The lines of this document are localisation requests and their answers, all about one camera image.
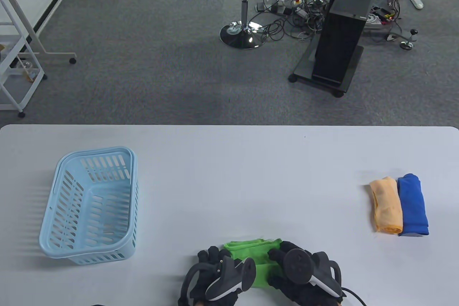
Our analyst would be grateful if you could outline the person's left hand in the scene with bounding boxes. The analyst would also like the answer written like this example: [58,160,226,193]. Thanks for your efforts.
[178,246,257,306]

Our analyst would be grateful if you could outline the person's right hand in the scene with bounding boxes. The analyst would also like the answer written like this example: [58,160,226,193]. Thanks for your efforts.
[267,241,346,306]

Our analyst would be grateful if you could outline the green towel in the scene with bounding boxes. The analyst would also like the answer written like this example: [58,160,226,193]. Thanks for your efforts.
[224,238,284,288]

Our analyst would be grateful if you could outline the orange towel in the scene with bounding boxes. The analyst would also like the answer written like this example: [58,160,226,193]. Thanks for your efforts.
[369,176,404,234]

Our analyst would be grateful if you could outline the blue rectangular towel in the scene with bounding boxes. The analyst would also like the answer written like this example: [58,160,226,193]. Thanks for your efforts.
[397,174,430,237]

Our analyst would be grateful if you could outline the black and white right controller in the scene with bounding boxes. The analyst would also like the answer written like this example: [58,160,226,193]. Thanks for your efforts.
[283,249,346,298]

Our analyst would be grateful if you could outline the black and white controller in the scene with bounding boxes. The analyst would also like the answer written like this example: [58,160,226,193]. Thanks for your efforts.
[283,249,346,298]
[180,256,256,301]

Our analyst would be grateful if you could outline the black and white left controller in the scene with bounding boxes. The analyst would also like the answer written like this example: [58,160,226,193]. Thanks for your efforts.
[180,256,256,301]

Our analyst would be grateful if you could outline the light blue plastic basket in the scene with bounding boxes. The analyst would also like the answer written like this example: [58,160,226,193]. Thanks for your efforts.
[39,146,139,266]

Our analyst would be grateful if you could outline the black wheeled cart base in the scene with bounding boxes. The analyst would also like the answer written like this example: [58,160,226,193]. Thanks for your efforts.
[288,45,365,98]

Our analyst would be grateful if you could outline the white metal shelf rack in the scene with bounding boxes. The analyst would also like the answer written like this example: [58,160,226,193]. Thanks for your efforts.
[0,0,48,117]

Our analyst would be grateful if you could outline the black computer tower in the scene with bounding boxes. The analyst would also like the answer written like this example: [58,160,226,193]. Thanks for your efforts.
[311,0,380,88]

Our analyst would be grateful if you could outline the grey power strip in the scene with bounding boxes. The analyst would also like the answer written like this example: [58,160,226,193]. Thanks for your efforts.
[256,1,287,15]

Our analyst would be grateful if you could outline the small stand with black knob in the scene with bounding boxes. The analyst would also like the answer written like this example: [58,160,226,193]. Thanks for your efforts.
[385,28,419,50]

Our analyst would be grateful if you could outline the black right glove cable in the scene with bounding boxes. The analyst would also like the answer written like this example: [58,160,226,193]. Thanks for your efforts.
[341,287,367,306]

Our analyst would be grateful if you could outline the tangle of floor cables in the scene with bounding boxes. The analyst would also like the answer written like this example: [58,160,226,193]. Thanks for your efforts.
[254,0,407,43]

